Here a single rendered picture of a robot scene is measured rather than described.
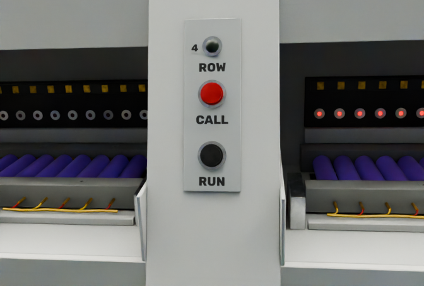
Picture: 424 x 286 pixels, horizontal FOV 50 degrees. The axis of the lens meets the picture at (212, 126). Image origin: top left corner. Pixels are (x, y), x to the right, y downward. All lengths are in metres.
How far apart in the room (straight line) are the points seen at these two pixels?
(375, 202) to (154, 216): 0.18
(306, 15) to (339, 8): 0.02
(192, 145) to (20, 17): 0.17
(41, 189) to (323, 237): 0.24
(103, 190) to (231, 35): 0.18
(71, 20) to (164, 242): 0.18
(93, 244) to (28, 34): 0.17
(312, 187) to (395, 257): 0.08
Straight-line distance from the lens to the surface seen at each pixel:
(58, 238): 0.39
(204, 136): 0.32
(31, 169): 0.49
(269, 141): 0.32
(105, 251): 0.36
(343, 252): 0.35
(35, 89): 0.54
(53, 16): 0.38
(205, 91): 0.32
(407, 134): 0.51
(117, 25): 0.36
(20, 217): 0.42
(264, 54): 0.33
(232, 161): 0.32
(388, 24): 0.35
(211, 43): 0.32
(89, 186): 0.41
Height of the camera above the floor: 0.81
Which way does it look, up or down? 3 degrees up
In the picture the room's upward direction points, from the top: straight up
